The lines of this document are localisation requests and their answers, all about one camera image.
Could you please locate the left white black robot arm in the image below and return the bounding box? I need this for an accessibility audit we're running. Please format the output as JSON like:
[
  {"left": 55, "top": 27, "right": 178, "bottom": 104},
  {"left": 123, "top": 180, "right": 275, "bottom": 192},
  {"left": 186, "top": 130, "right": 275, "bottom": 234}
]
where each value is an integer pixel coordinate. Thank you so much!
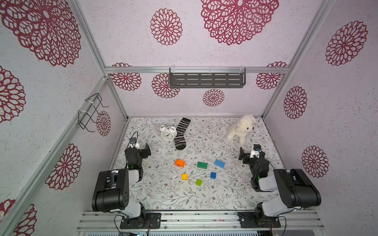
[{"left": 92, "top": 144, "right": 161, "bottom": 230}]

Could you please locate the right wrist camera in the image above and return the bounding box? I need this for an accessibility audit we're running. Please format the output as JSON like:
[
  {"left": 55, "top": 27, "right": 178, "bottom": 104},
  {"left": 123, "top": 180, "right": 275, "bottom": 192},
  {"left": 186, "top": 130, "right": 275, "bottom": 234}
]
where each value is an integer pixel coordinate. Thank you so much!
[{"left": 250, "top": 144, "right": 265, "bottom": 158}]

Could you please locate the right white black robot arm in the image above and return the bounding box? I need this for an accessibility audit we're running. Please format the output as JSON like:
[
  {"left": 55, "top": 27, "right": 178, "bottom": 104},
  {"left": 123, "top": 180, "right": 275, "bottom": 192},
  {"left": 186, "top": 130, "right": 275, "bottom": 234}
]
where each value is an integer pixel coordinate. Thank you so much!
[{"left": 238, "top": 144, "right": 321, "bottom": 230}]

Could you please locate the lime green lego brick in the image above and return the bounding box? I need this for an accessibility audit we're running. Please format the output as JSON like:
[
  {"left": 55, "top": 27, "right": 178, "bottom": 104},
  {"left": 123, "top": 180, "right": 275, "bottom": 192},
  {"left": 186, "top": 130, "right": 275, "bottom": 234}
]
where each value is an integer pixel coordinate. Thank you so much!
[{"left": 195, "top": 179, "right": 203, "bottom": 187}]

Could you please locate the white alarm clock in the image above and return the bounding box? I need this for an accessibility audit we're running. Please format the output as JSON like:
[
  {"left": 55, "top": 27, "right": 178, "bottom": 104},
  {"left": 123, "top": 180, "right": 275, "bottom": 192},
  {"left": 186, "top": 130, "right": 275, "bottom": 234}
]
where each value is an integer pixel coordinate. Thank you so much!
[{"left": 159, "top": 125, "right": 177, "bottom": 142}]

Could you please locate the light blue long lego brick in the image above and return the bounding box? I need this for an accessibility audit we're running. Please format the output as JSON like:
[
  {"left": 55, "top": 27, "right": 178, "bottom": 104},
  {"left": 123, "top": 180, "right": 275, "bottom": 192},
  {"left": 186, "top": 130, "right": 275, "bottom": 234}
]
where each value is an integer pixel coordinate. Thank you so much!
[{"left": 214, "top": 160, "right": 225, "bottom": 169}]

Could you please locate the green long lego brick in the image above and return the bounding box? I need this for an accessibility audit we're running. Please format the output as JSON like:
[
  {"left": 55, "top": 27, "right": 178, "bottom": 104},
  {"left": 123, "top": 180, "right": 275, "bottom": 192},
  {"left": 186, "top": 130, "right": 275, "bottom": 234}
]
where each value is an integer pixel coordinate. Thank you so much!
[{"left": 197, "top": 162, "right": 208, "bottom": 169}]

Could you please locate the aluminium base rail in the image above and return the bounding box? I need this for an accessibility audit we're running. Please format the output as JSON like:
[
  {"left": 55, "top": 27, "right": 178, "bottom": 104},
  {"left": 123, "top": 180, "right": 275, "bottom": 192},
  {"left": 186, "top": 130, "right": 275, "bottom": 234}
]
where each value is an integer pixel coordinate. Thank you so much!
[{"left": 76, "top": 209, "right": 325, "bottom": 232}]

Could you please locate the black wire wall rack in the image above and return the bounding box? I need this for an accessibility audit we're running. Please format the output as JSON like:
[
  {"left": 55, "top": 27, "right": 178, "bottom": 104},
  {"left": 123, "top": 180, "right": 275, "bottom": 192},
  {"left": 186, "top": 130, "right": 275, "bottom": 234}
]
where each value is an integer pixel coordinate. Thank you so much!
[{"left": 77, "top": 92, "right": 108, "bottom": 133}]

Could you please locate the black grey striped sock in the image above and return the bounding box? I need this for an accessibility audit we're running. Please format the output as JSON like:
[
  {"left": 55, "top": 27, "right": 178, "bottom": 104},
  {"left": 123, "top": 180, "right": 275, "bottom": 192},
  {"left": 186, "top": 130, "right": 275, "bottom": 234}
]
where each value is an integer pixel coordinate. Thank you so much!
[{"left": 174, "top": 118, "right": 191, "bottom": 150}]

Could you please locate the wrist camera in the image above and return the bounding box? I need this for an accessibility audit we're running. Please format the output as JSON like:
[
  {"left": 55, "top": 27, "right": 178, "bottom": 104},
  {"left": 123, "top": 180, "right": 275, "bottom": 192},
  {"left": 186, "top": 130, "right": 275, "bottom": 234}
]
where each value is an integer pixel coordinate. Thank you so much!
[
  {"left": 128, "top": 137, "right": 140, "bottom": 149},
  {"left": 250, "top": 144, "right": 265, "bottom": 158}
]

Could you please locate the grey wall shelf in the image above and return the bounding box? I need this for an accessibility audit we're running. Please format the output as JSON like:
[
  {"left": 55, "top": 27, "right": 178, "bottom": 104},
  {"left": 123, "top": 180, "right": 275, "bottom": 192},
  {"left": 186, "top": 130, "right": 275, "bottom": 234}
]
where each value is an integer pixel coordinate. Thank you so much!
[{"left": 169, "top": 67, "right": 246, "bottom": 89}]

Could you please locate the orange lego brick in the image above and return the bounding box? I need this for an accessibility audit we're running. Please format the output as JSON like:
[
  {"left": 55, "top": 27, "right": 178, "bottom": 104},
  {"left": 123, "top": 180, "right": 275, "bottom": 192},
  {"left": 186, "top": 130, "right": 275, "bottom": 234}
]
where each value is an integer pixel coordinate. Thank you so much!
[{"left": 174, "top": 159, "right": 186, "bottom": 168}]

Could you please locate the white teddy bear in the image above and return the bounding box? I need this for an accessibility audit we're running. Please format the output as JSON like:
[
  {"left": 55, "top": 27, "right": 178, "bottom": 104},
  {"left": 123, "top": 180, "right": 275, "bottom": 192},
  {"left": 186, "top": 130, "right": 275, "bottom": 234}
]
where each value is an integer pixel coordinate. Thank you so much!
[{"left": 226, "top": 115, "right": 257, "bottom": 146}]

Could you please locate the dark blue small lego brick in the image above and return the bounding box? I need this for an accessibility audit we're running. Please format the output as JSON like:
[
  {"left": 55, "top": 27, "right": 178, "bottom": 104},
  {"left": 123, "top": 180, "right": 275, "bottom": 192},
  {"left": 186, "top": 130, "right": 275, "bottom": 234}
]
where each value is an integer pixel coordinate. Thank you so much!
[{"left": 210, "top": 172, "right": 217, "bottom": 179}]

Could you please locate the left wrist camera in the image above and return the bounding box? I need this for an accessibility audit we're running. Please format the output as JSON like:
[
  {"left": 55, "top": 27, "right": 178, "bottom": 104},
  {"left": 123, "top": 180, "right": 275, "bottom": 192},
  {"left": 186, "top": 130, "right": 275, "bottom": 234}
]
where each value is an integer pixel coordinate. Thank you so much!
[{"left": 128, "top": 137, "right": 140, "bottom": 149}]

